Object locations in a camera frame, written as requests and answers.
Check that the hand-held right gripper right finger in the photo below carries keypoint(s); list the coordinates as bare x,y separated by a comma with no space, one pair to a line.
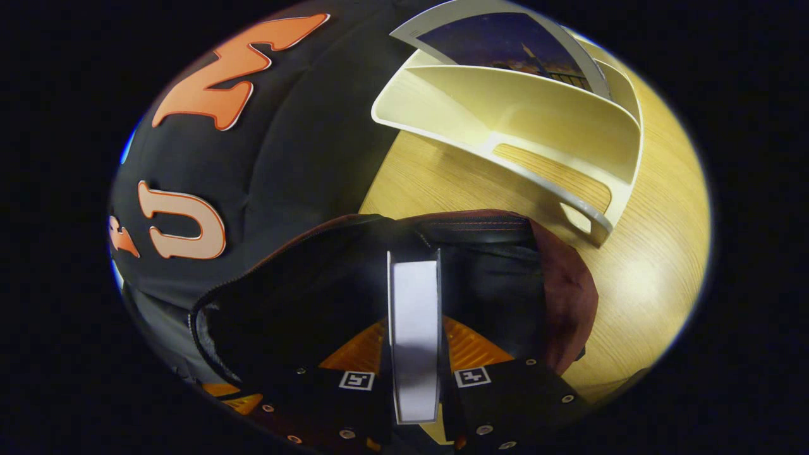
505,404

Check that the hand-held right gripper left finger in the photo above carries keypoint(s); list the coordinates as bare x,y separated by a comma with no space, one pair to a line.
322,404

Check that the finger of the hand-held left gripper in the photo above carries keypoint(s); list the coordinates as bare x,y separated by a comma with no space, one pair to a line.
231,392

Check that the white portrait cover book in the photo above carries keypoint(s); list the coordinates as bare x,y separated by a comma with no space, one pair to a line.
414,328

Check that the maroon schoolbag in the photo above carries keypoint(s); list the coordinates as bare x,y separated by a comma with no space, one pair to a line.
562,291

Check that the white plastic bookshelf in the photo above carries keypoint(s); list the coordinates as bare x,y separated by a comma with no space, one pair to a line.
537,120

